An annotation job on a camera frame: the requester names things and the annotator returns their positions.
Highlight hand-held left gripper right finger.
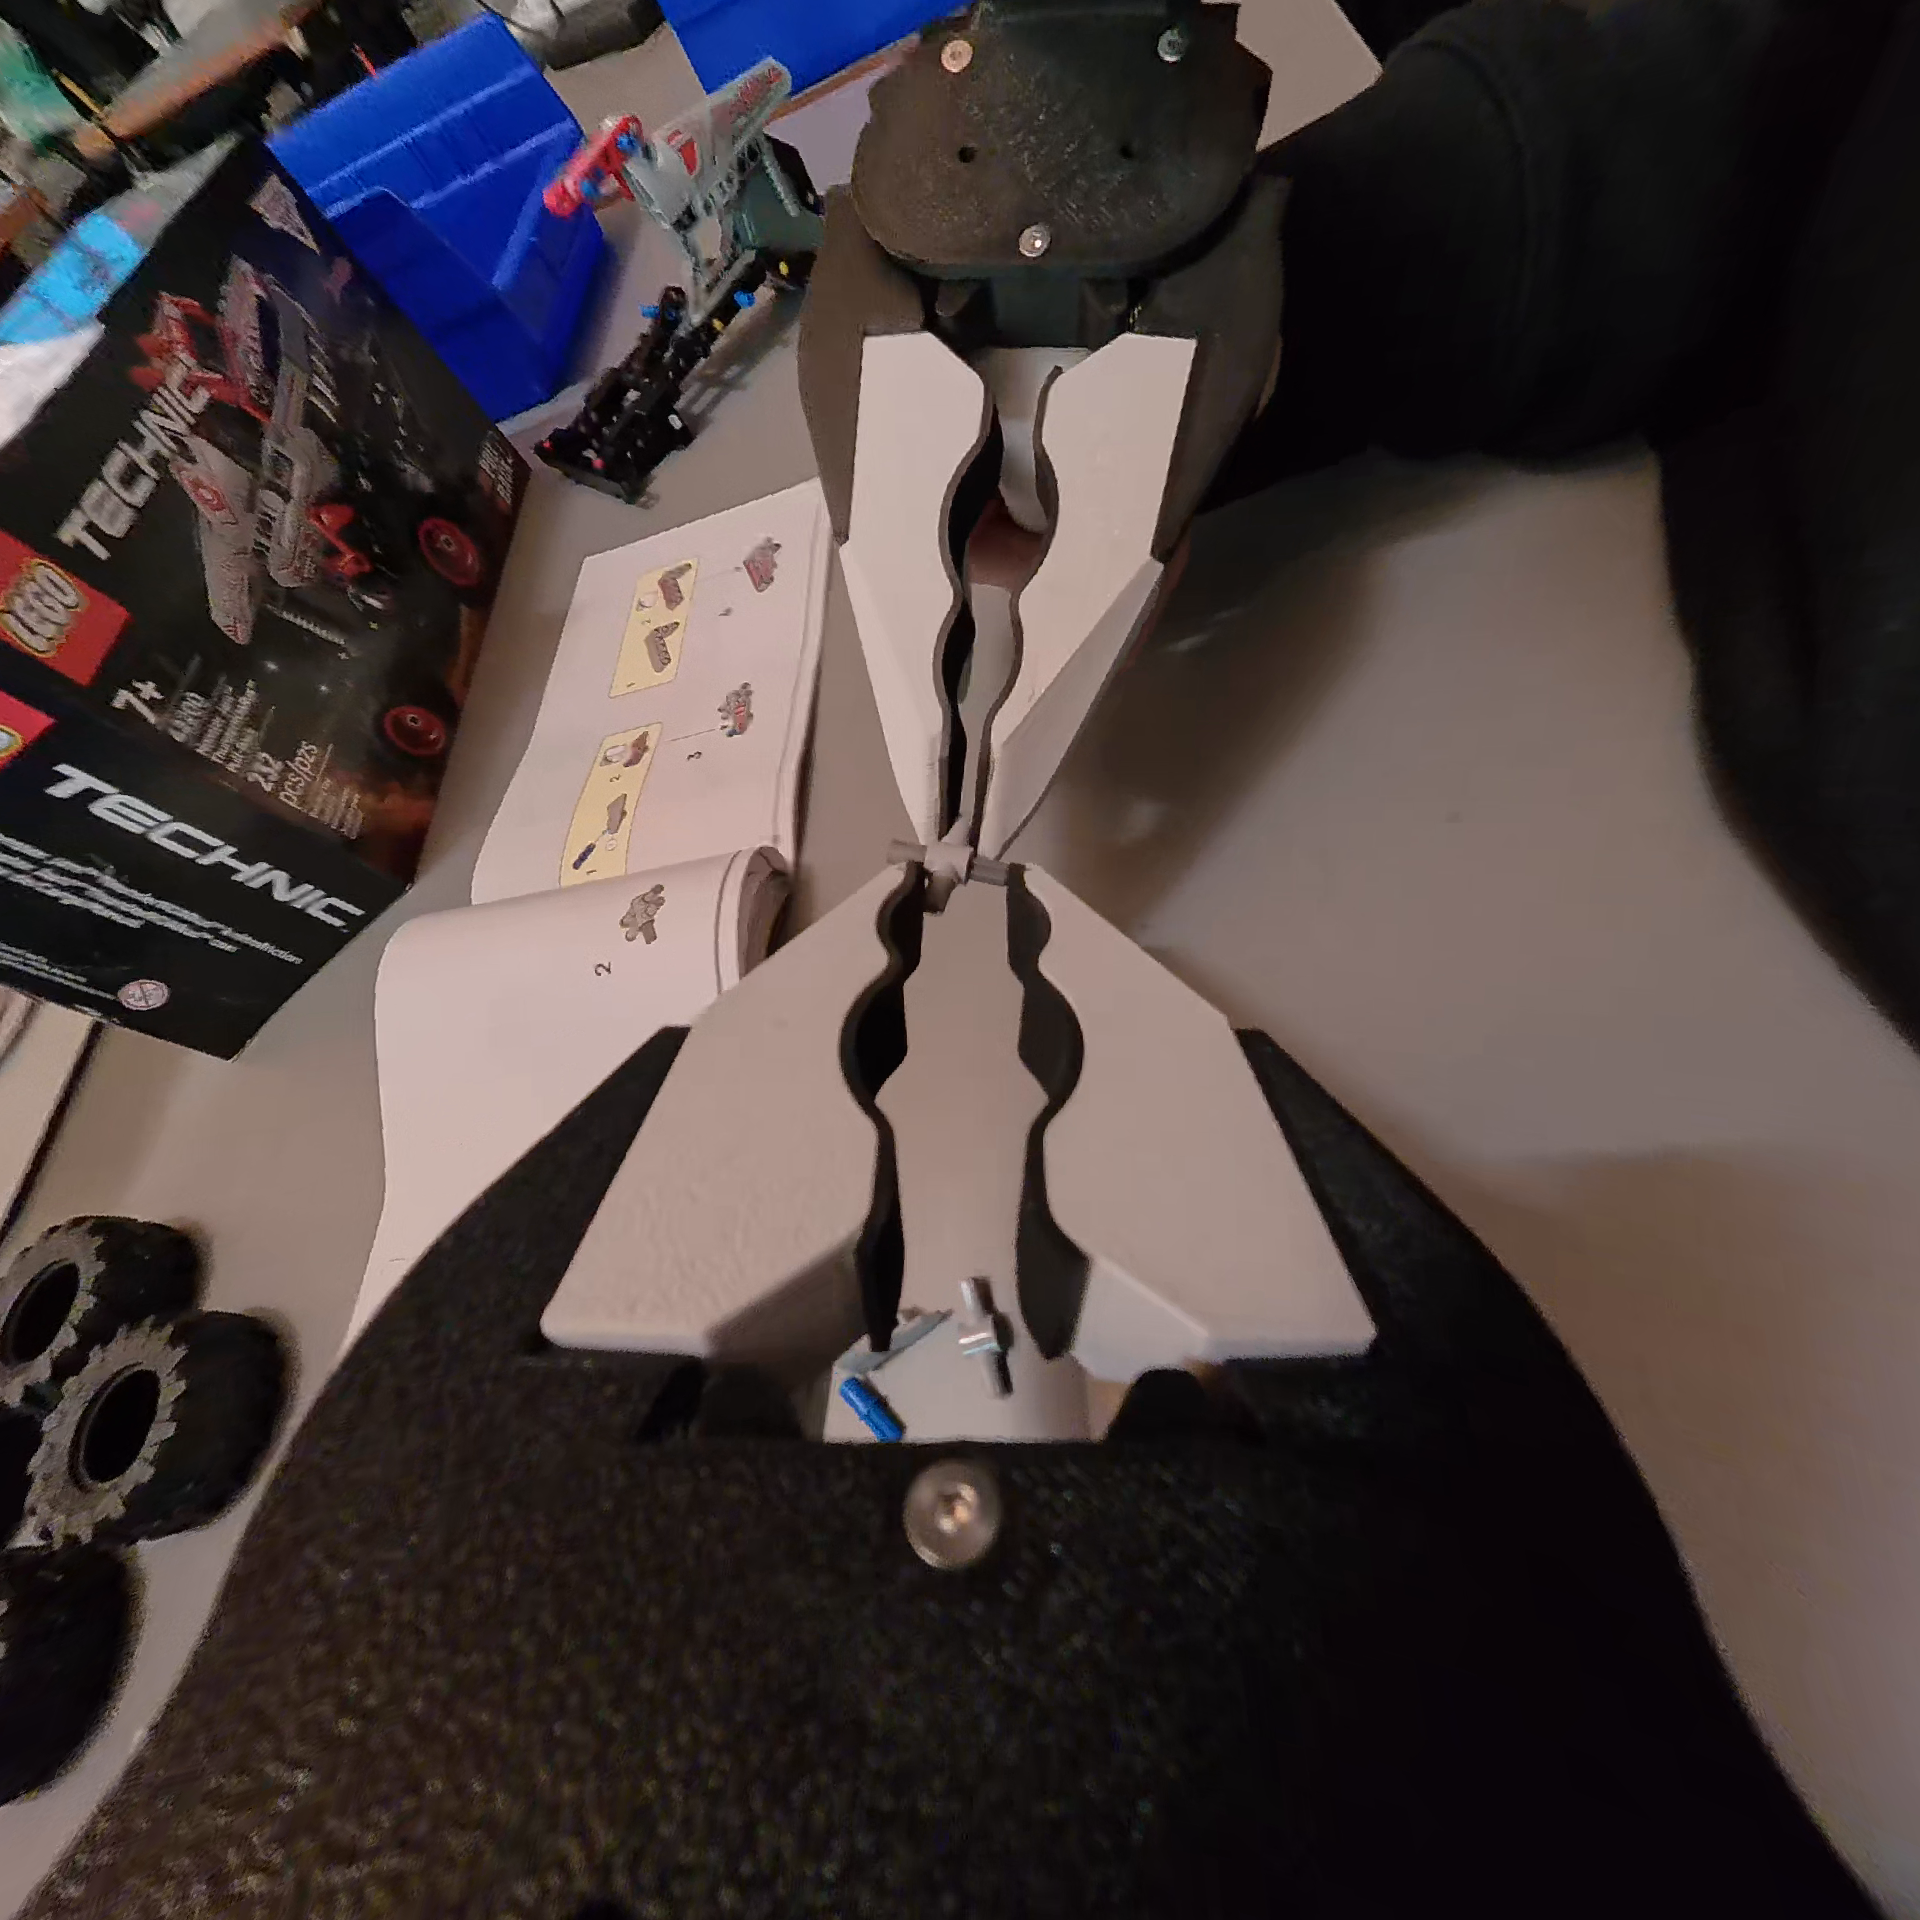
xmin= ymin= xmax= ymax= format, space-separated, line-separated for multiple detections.
xmin=1006 ymin=864 xmax=1381 ymax=1361

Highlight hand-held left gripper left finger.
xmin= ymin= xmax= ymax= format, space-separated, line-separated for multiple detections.
xmin=536 ymin=864 xmax=920 ymax=1356

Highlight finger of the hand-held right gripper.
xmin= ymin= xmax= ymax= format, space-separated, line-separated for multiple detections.
xmin=845 ymin=324 xmax=996 ymax=845
xmin=956 ymin=330 xmax=1199 ymax=852

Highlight grey toy connector piece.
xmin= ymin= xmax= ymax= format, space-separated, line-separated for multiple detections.
xmin=883 ymin=838 xmax=1016 ymax=917

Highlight person's right forearm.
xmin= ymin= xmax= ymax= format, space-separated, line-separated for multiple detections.
xmin=1200 ymin=0 xmax=1920 ymax=489

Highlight small grey toy axle pin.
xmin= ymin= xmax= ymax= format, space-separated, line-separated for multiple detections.
xmin=958 ymin=1275 xmax=1021 ymax=1398

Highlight small blue plastic bin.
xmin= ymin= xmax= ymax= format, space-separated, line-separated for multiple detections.
xmin=657 ymin=0 xmax=937 ymax=65

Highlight partly built toy truck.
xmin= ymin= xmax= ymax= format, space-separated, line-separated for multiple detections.
xmin=534 ymin=56 xmax=830 ymax=507

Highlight open instruction booklet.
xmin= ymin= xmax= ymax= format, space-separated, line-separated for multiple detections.
xmin=342 ymin=523 xmax=837 ymax=1359

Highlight large blue plastic bin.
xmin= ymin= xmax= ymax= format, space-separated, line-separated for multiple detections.
xmin=267 ymin=14 xmax=620 ymax=425

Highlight black toy set box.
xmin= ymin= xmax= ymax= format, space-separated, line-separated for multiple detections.
xmin=0 ymin=138 xmax=536 ymax=1061

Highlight person's dark hoodie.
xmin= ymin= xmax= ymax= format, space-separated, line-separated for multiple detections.
xmin=1651 ymin=403 xmax=1920 ymax=1056

